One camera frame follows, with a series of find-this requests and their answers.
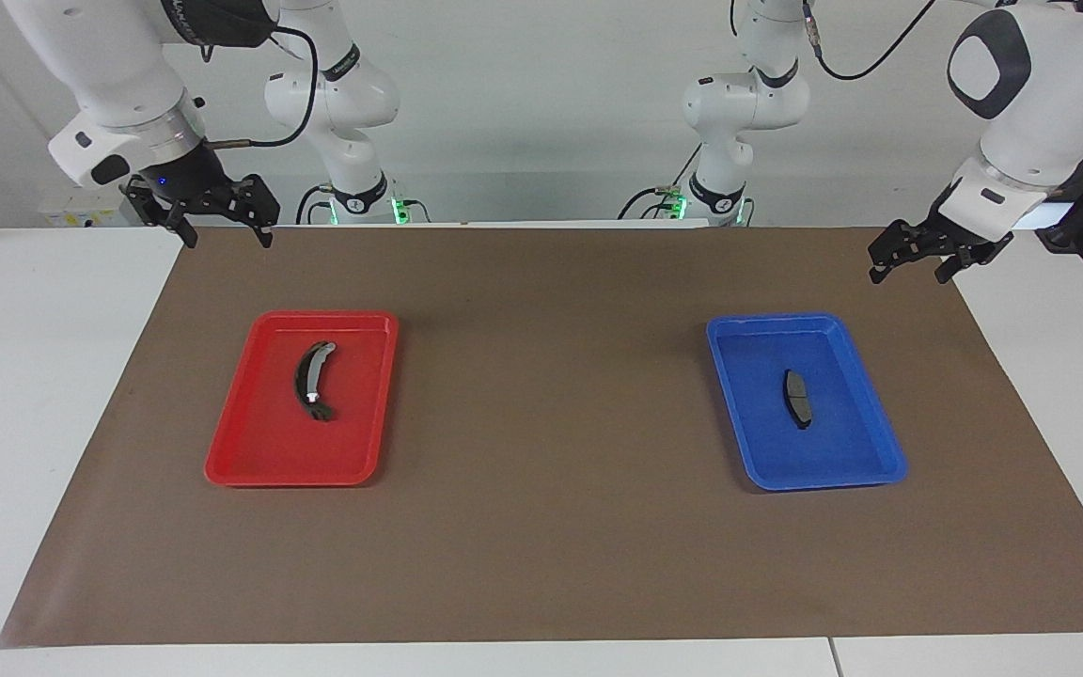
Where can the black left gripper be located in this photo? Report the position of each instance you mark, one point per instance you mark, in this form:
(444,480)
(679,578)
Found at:
(960,240)

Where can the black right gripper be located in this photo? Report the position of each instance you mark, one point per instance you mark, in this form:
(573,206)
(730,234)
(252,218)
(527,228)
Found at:
(189,179)

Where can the small dark brake pad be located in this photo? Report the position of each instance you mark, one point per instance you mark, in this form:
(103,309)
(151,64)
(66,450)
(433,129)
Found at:
(797,400)

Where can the curved black brake shoe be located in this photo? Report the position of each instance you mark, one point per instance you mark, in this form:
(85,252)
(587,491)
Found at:
(308,381)

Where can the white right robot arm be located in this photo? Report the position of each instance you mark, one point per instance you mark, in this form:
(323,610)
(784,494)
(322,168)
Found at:
(100,56)

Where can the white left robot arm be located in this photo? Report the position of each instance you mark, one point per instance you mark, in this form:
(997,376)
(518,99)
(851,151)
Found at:
(1030,122)

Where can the white socket box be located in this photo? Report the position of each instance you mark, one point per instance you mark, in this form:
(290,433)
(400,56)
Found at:
(81,212)

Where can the blue plastic tray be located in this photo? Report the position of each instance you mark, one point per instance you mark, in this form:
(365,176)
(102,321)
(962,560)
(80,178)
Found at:
(842,451)

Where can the red plastic tray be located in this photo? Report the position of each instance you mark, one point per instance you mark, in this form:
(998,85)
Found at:
(259,442)

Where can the brown table mat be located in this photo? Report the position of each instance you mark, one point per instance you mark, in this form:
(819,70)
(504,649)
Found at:
(551,527)

